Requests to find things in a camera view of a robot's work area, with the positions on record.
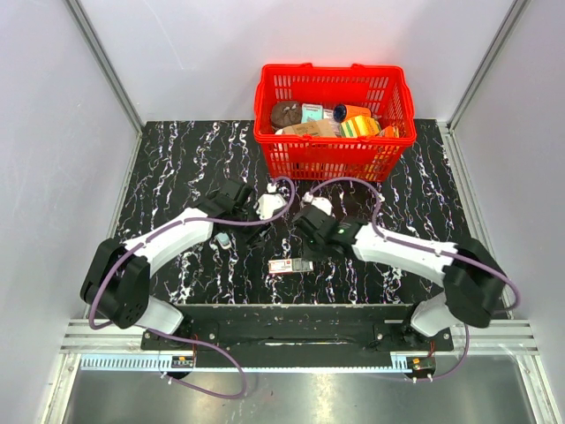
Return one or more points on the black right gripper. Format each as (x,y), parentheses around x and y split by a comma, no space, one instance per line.
(305,238)

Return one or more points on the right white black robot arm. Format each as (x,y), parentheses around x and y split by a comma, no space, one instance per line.
(470,278)

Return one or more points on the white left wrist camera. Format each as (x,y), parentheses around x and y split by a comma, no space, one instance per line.
(269,203)

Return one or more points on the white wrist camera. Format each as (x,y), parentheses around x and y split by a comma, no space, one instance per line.
(321,203)
(269,203)

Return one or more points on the brown round pouch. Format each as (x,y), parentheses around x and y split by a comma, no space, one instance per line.
(285,113)

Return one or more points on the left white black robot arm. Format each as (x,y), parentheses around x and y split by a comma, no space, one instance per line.
(118,280)

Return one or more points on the red white staple box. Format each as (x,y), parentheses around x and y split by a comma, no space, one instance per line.
(289,266)

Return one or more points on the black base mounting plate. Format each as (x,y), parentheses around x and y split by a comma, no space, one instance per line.
(293,337)

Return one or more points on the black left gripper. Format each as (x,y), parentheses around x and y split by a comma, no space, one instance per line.
(258,236)

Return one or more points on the brown cardboard box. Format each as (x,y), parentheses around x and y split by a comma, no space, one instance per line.
(322,128)

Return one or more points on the yellow green box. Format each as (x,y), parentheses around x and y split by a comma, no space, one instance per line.
(360,126)

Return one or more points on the teal white small box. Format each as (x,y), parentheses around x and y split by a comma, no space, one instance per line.
(311,112)

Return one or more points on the orange snack packet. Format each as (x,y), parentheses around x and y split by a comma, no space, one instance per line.
(390,131)

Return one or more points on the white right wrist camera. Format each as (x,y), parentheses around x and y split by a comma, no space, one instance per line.
(321,203)

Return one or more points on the red plastic basket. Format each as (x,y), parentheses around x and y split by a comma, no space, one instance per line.
(381,88)

